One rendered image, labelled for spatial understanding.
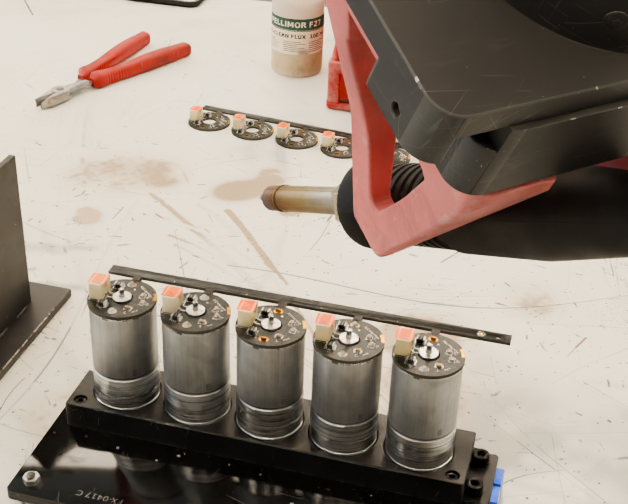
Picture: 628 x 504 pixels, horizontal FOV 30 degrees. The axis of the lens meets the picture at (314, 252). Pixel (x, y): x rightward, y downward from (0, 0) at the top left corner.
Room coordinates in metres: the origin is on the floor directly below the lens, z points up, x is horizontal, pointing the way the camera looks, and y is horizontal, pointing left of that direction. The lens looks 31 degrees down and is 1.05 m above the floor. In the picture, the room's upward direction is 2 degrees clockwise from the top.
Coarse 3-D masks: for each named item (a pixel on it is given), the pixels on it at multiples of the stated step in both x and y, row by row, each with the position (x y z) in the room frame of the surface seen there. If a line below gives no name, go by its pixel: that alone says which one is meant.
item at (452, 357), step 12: (420, 336) 0.33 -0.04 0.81; (444, 336) 0.33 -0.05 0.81; (444, 348) 0.33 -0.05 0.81; (456, 348) 0.33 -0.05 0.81; (396, 360) 0.32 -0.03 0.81; (408, 360) 0.32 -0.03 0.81; (420, 360) 0.32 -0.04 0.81; (444, 360) 0.32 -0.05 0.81; (456, 360) 0.32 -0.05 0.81; (408, 372) 0.31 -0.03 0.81; (420, 372) 0.31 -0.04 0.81; (432, 372) 0.31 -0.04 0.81; (444, 372) 0.31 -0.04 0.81; (456, 372) 0.31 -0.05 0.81
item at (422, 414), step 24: (432, 336) 0.33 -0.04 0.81; (432, 360) 0.32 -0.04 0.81; (408, 384) 0.31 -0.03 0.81; (432, 384) 0.31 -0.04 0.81; (456, 384) 0.32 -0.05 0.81; (408, 408) 0.31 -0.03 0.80; (432, 408) 0.31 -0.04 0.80; (456, 408) 0.32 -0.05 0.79; (408, 432) 0.31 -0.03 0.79; (432, 432) 0.31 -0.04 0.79; (408, 456) 0.31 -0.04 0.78; (432, 456) 0.31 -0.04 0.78
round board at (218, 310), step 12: (192, 300) 0.35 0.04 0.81; (204, 300) 0.35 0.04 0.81; (216, 300) 0.35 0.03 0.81; (180, 312) 0.34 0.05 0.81; (216, 312) 0.34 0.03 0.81; (228, 312) 0.34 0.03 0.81; (168, 324) 0.33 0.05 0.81; (180, 324) 0.33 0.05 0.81; (192, 324) 0.33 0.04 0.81; (204, 324) 0.34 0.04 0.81; (216, 324) 0.34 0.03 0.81
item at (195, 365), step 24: (192, 312) 0.34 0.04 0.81; (168, 336) 0.33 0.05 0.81; (192, 336) 0.33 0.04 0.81; (216, 336) 0.33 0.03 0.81; (168, 360) 0.34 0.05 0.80; (192, 360) 0.33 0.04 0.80; (216, 360) 0.33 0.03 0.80; (168, 384) 0.34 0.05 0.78; (192, 384) 0.33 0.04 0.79; (216, 384) 0.33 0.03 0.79; (168, 408) 0.34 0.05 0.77; (192, 408) 0.33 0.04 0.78; (216, 408) 0.33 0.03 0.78
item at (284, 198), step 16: (272, 192) 0.32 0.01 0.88; (288, 192) 0.31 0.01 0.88; (304, 192) 0.30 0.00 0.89; (320, 192) 0.29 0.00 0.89; (336, 192) 0.28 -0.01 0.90; (272, 208) 0.32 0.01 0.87; (288, 208) 0.31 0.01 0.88; (304, 208) 0.30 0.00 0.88; (320, 208) 0.29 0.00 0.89; (336, 208) 0.28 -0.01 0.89
